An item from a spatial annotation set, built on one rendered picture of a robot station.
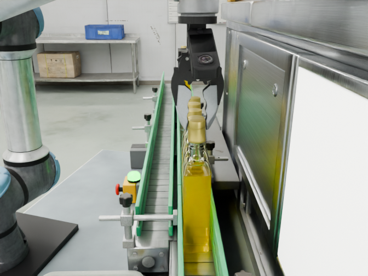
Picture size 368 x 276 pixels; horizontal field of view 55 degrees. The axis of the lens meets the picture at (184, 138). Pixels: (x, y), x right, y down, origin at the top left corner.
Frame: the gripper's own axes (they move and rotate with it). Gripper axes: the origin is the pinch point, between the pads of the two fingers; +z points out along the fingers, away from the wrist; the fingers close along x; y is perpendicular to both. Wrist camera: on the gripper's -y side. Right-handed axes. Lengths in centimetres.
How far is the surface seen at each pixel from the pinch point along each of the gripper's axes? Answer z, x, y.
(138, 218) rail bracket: 20.7, 12.2, -0.5
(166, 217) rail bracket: 20.6, 6.2, -0.5
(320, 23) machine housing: -19.7, -12.8, -22.4
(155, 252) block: 29.4, 8.8, -0.9
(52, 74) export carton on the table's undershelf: 84, 204, 539
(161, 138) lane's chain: 28, 9, 69
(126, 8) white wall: -21, 81, 599
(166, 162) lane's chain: 28, 7, 45
